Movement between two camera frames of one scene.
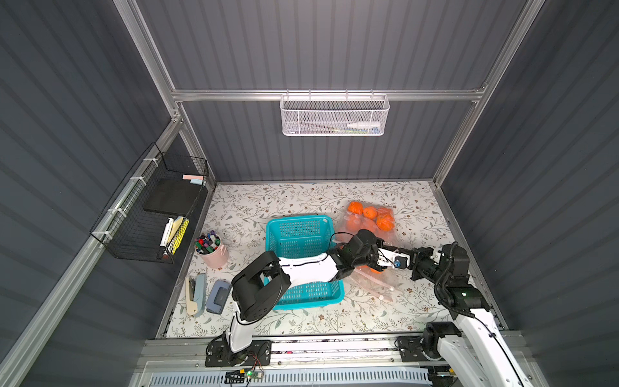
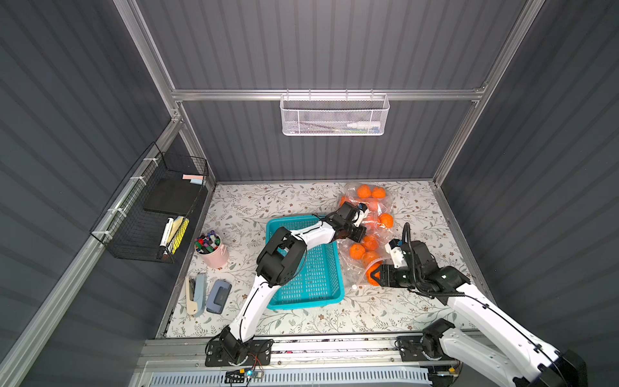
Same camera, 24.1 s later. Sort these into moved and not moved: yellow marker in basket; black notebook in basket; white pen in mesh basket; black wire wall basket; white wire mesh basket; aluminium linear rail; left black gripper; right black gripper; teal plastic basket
Moved: left black gripper; right black gripper
Not moved: white wire mesh basket; aluminium linear rail; black wire wall basket; teal plastic basket; white pen in mesh basket; black notebook in basket; yellow marker in basket
